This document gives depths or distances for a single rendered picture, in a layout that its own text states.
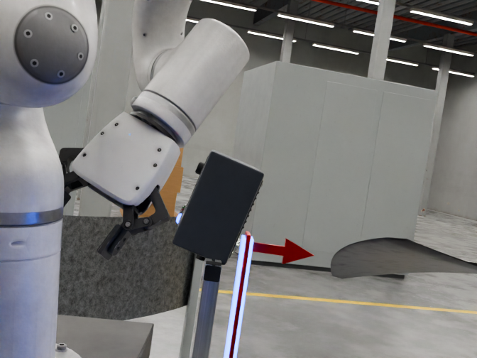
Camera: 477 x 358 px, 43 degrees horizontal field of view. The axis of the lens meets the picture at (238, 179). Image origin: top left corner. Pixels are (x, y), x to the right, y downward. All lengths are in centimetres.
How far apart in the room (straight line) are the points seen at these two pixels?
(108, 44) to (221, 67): 398
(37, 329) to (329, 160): 632
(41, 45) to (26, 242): 20
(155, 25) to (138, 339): 43
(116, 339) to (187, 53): 39
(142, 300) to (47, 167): 183
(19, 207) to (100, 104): 407
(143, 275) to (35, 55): 190
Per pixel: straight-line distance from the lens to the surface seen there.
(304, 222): 689
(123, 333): 88
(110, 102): 471
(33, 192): 65
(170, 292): 258
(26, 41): 59
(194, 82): 76
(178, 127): 75
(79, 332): 89
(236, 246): 117
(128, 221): 72
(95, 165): 75
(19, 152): 66
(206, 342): 113
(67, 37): 60
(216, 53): 78
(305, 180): 683
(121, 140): 75
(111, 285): 234
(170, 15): 86
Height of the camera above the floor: 127
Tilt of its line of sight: 3 degrees down
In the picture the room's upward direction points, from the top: 8 degrees clockwise
